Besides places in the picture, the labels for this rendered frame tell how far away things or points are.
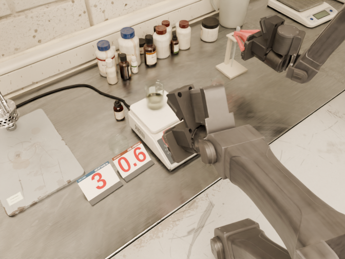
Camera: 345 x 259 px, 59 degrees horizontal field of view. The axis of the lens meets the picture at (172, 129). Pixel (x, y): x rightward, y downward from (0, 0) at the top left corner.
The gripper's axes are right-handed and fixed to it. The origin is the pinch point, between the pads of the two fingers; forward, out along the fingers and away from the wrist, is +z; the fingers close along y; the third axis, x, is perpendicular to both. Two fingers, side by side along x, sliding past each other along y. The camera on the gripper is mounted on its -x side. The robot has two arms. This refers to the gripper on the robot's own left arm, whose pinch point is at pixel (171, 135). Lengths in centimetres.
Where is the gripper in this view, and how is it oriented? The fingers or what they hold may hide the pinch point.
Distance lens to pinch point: 70.1
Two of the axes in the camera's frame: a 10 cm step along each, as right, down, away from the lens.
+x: 3.8, 9.0, 2.3
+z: -4.5, -0.4, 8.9
